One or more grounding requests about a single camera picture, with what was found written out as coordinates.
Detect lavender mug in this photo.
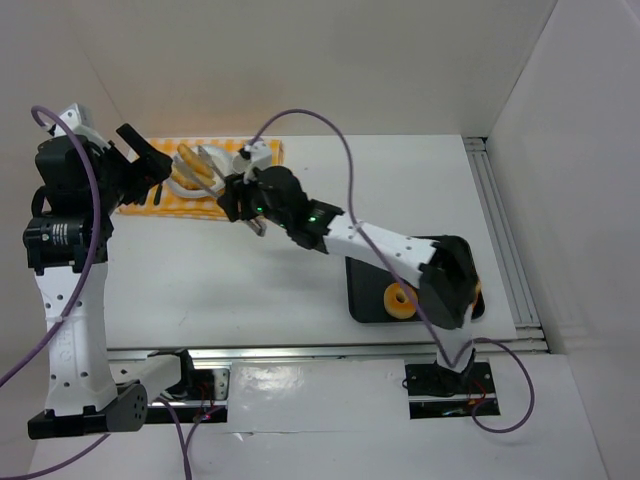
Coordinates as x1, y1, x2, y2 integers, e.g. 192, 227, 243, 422
231, 153, 251, 175

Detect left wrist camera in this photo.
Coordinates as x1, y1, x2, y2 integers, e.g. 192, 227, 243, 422
58, 103, 108, 149

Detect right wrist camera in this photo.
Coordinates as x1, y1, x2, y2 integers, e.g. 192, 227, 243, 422
238, 140, 273, 183

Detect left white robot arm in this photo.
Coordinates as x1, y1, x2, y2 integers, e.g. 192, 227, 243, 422
23, 124, 187, 440

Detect black-handled spoon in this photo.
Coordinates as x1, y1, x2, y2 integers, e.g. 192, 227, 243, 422
153, 184, 163, 206

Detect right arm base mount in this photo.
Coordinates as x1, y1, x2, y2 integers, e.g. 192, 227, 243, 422
402, 362, 500, 420

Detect oval bread loaf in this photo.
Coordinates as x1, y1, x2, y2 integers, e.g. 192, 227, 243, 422
177, 143, 214, 179

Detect black tray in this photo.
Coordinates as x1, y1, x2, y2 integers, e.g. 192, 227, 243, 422
345, 235, 484, 328

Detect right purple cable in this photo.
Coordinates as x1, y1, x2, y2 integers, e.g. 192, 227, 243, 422
249, 108, 536, 433

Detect white paper plate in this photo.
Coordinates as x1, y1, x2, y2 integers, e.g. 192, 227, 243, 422
165, 144, 232, 200

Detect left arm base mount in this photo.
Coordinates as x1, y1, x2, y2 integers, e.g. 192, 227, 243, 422
160, 366, 231, 424

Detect small round bun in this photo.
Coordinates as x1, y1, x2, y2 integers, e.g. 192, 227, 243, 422
383, 283, 416, 320

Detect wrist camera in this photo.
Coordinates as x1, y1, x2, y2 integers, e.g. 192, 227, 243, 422
58, 103, 108, 149
238, 140, 273, 183

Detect yellow checkered cloth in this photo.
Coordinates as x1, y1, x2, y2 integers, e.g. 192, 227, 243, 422
115, 137, 285, 222

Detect sugared ring pastry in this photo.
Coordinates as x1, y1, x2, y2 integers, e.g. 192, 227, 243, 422
472, 281, 485, 318

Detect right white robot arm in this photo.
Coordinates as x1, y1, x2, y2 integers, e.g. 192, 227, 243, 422
218, 166, 481, 383

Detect metal tongs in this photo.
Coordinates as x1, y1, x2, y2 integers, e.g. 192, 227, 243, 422
170, 144, 269, 238

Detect aluminium rail right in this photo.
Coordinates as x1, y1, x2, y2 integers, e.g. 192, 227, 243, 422
462, 137, 550, 354

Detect aluminium rail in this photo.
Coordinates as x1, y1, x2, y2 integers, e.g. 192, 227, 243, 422
108, 337, 549, 369
462, 137, 550, 354

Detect aluminium rail front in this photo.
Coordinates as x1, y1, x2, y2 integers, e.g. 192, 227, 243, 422
108, 337, 549, 369

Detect long bread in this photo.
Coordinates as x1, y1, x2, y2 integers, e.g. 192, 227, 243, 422
171, 170, 216, 191

